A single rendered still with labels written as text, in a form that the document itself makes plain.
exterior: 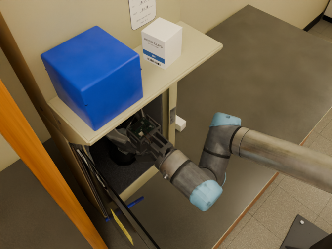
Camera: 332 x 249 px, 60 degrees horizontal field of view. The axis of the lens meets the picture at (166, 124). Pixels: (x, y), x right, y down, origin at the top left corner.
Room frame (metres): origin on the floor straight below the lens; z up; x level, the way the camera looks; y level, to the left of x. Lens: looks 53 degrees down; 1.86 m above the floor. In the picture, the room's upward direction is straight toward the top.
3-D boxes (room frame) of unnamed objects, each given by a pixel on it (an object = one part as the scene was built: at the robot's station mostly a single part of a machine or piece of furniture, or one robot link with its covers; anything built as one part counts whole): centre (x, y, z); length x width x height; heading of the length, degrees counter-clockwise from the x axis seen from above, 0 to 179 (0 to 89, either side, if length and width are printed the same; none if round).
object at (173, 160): (0.35, -0.02, 1.22); 0.08 x 0.05 x 0.08; 136
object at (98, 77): (0.32, 0.11, 1.56); 0.10 x 0.10 x 0.09; 45
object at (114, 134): (0.44, 0.14, 1.24); 0.09 x 0.03 x 0.06; 73
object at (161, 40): (0.42, 0.01, 1.54); 0.05 x 0.05 x 0.06; 53
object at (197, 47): (0.38, 0.04, 1.46); 0.32 x 0.11 x 0.10; 135
